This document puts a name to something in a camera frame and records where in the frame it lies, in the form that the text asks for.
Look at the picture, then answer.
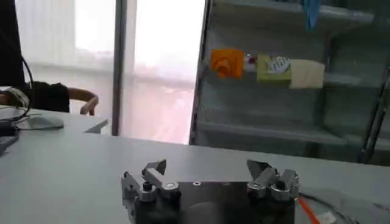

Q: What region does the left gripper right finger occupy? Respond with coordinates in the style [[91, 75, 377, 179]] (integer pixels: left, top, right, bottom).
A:
[[246, 159, 302, 202]]

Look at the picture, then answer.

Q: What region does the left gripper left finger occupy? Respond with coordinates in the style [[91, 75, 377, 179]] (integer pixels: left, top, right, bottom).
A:
[[121, 158, 181, 203]]

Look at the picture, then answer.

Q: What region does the metal shelf rack with clothes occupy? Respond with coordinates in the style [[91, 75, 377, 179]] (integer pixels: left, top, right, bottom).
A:
[[188, 0, 390, 167]]

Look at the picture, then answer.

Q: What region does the wooden chair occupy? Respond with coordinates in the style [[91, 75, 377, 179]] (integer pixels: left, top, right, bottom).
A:
[[67, 87, 100, 117]]

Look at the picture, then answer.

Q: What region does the black jacket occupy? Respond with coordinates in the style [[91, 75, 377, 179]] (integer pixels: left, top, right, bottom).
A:
[[21, 81, 71, 114]]

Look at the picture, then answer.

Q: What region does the black power adapter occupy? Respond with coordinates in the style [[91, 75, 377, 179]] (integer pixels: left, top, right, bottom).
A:
[[0, 119, 20, 137]]

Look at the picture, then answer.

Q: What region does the black upright panel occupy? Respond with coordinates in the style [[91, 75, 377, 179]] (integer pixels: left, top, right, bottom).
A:
[[0, 0, 26, 89]]

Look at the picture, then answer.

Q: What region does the orange cable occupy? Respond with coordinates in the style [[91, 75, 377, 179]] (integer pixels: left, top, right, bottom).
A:
[[296, 196, 321, 224]]

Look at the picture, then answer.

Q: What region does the thin black cable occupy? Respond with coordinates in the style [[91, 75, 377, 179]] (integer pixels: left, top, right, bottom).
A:
[[299, 192, 361, 224]]

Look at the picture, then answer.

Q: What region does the white cable tag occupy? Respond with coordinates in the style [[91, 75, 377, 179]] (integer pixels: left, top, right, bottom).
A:
[[316, 211, 338, 224]]

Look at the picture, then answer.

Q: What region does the grey window frame post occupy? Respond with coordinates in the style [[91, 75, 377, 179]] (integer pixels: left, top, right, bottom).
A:
[[110, 0, 128, 137]]

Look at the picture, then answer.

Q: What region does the black bag with grey strap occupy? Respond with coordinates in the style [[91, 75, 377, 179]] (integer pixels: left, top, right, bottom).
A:
[[0, 86, 32, 110]]

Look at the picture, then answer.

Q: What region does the black desk cable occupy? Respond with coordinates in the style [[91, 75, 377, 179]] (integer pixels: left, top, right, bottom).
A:
[[0, 55, 42, 122]]

